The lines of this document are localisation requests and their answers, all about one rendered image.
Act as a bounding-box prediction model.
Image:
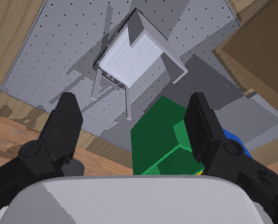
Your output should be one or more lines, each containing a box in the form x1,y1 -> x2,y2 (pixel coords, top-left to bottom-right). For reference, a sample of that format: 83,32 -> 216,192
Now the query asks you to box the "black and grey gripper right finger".
184,92 -> 278,224

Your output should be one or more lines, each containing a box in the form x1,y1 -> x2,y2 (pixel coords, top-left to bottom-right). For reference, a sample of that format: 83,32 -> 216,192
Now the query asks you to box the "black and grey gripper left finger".
0,92 -> 83,210

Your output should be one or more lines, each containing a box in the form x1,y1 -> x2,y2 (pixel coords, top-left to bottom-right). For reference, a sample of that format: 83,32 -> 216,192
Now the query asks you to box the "green open bin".
130,95 -> 205,175

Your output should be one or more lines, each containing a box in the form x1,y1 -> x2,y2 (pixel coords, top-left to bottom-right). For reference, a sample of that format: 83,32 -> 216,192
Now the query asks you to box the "blue open-top bin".
223,129 -> 252,158

